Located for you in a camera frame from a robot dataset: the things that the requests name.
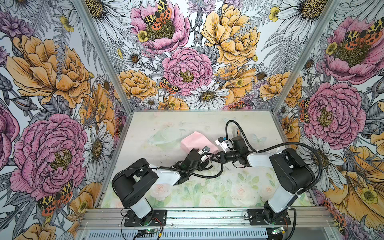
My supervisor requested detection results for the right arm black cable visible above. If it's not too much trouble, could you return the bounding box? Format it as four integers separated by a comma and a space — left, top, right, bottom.
224, 119, 325, 193

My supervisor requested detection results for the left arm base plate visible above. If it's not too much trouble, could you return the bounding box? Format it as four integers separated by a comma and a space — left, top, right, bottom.
124, 210, 168, 227

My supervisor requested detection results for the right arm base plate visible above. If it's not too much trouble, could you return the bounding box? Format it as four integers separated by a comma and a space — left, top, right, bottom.
243, 209, 291, 226

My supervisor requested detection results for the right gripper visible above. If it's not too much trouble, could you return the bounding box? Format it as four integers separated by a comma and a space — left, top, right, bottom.
210, 150, 240, 164

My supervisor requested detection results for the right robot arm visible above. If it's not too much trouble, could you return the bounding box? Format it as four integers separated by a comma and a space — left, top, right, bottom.
215, 136, 316, 223

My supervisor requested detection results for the purple wrapping paper sheet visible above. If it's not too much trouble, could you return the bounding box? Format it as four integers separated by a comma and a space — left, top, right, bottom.
181, 131, 220, 154

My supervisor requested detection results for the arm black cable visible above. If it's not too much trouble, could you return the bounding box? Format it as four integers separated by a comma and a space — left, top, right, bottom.
153, 151, 225, 180
224, 119, 325, 193

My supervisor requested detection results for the aluminium front rail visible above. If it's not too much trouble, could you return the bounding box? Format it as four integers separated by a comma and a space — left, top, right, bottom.
76, 207, 341, 240

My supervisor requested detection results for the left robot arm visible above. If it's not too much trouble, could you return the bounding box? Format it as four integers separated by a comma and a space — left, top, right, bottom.
112, 146, 210, 220

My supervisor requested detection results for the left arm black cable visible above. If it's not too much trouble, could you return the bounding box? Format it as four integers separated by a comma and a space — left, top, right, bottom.
153, 151, 225, 180

